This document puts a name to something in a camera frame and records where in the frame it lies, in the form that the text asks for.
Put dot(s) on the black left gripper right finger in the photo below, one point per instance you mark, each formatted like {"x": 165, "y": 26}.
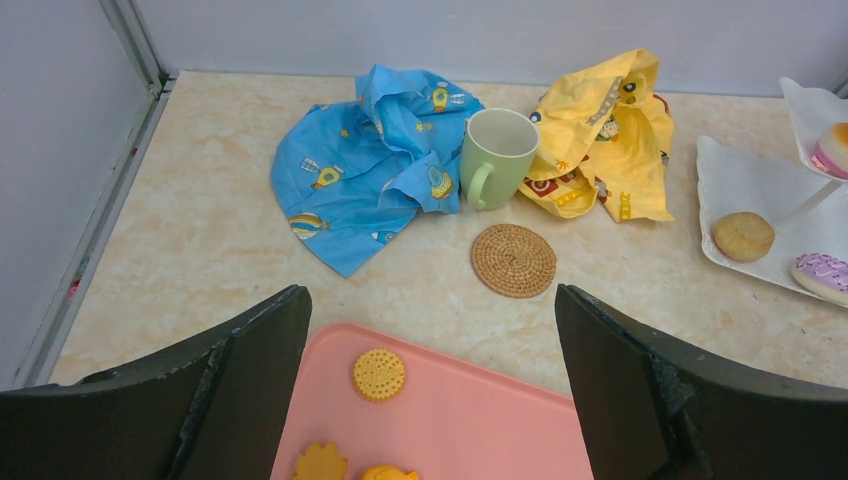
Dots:
{"x": 652, "y": 406}

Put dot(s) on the pink plastic tray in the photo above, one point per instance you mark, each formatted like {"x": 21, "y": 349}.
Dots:
{"x": 451, "y": 420}

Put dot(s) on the orange star cookie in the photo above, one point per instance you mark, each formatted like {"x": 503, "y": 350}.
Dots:
{"x": 388, "y": 472}

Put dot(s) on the woven rattan coaster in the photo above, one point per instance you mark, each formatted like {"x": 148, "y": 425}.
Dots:
{"x": 513, "y": 261}

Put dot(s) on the round tan muffin cake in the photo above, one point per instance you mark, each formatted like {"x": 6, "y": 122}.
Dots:
{"x": 743, "y": 236}

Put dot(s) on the yellow patterned cloth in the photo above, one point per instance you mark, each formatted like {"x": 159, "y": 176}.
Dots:
{"x": 606, "y": 139}

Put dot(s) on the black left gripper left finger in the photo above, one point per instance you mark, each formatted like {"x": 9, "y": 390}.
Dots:
{"x": 212, "y": 406}

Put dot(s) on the purple sprinkled donut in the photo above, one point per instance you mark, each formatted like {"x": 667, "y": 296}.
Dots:
{"x": 823, "y": 275}

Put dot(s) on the blue patterned cloth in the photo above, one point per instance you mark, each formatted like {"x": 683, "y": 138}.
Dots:
{"x": 350, "y": 176}

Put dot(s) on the white tiered dessert stand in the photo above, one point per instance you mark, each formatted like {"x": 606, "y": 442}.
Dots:
{"x": 806, "y": 207}

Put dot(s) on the yellow orange pastry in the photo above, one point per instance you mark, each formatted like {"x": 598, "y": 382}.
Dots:
{"x": 830, "y": 150}

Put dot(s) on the green mug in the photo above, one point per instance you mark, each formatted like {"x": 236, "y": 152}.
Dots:
{"x": 498, "y": 149}

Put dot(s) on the round yellow cracker biscuit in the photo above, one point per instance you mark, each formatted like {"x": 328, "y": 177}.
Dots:
{"x": 378, "y": 375}

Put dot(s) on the yellow flower cookie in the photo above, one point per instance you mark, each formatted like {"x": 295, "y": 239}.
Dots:
{"x": 321, "y": 462}

